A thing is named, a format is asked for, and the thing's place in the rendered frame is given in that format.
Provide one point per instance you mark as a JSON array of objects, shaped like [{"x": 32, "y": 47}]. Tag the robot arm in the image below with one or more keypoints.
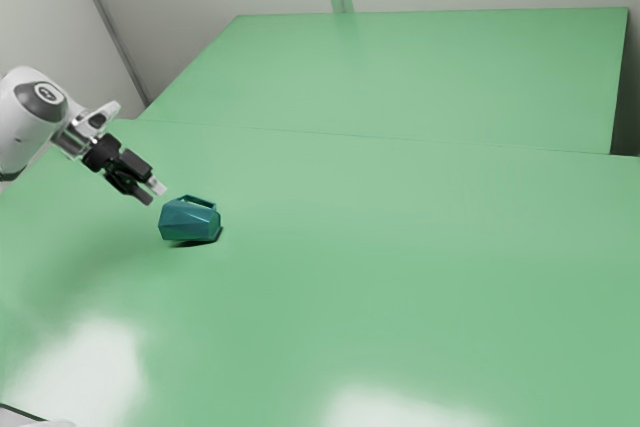
[{"x": 30, "y": 117}]

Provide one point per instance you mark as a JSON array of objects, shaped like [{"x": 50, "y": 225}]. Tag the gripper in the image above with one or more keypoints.
[{"x": 102, "y": 152}]

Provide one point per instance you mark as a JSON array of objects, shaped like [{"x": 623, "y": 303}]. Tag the teal faceted mug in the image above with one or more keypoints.
[{"x": 190, "y": 222}]

